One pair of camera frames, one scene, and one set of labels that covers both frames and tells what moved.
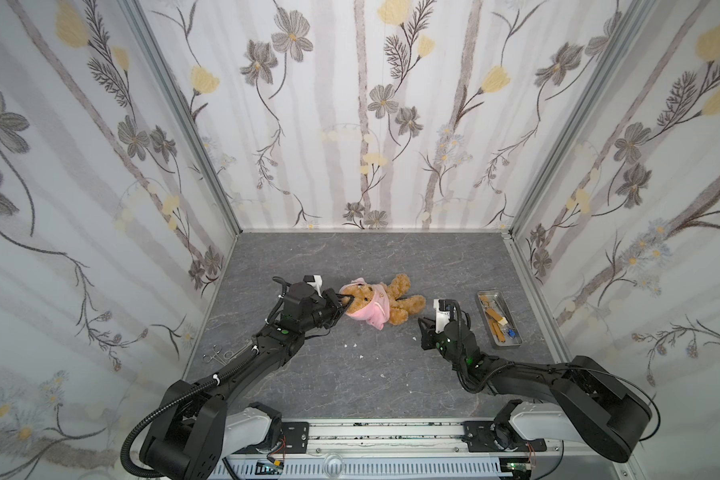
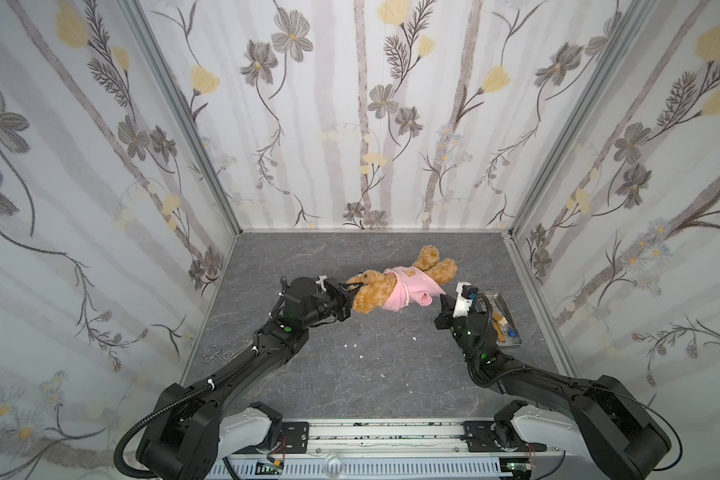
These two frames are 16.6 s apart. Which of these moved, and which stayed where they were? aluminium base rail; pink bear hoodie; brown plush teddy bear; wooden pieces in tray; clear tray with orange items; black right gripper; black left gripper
Moved: brown plush teddy bear; black right gripper; pink bear hoodie
Stayed: wooden pieces in tray; aluminium base rail; black left gripper; clear tray with orange items
